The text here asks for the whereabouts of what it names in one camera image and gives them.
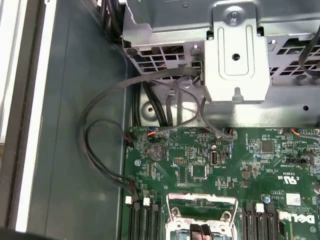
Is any white board label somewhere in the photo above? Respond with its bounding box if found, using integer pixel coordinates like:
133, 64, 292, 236
285, 192, 302, 206

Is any black square chip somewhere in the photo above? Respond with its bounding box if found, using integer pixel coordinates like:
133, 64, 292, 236
261, 141, 275, 153

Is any installed green RAM stick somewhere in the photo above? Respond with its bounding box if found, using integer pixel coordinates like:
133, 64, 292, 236
283, 219, 297, 240

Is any short black looped wire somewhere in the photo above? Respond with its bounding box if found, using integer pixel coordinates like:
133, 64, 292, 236
84, 119, 140, 202

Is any black open PC case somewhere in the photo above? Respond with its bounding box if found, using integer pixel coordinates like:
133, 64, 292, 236
0, 0, 320, 240

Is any thick black blurred cable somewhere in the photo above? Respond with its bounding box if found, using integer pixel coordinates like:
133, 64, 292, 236
0, 228, 50, 240

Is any thick black power cable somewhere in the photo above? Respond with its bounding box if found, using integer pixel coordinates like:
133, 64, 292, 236
131, 81, 169, 128

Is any silver drive cage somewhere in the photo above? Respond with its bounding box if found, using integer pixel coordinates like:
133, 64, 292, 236
121, 0, 320, 104

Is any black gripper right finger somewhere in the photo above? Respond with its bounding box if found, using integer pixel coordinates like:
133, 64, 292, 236
201, 223, 214, 240

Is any long black looped wire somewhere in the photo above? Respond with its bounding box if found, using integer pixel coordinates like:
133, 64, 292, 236
76, 66, 201, 201

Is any silver coin battery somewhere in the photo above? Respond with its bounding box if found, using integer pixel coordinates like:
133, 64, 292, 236
147, 144, 167, 162

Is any green motherboard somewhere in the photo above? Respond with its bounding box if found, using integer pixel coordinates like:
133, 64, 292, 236
122, 126, 320, 240

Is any metal socket cover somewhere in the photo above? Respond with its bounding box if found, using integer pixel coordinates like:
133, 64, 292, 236
166, 192, 240, 227

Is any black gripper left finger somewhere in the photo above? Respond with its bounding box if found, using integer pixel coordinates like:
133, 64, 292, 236
189, 223, 203, 240

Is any CPU socket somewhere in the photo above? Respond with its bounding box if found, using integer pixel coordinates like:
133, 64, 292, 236
166, 212, 241, 240

